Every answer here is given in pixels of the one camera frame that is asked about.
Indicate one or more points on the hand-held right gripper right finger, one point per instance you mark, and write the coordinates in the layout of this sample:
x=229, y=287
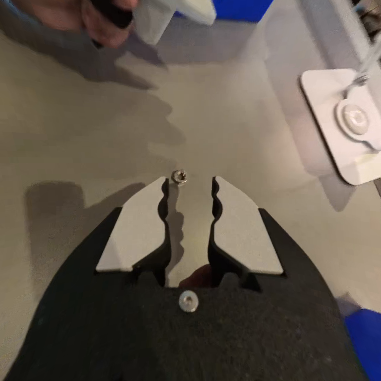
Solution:
x=244, y=235

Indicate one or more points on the blue plastic bin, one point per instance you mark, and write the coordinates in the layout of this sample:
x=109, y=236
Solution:
x=366, y=342
x=238, y=9

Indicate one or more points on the person's right hand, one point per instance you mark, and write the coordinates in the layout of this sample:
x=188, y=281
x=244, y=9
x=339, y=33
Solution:
x=198, y=276

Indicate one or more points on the person's left hand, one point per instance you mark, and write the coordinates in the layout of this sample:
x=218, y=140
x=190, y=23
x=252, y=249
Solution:
x=98, y=32

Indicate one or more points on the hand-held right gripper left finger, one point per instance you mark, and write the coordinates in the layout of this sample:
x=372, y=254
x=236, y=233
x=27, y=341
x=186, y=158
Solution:
x=134, y=235

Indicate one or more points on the silver hex nut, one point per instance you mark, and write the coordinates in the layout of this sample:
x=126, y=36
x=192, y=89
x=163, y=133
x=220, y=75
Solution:
x=179, y=177

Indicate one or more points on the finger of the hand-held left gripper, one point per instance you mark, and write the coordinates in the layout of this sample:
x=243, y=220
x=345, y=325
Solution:
x=196, y=10

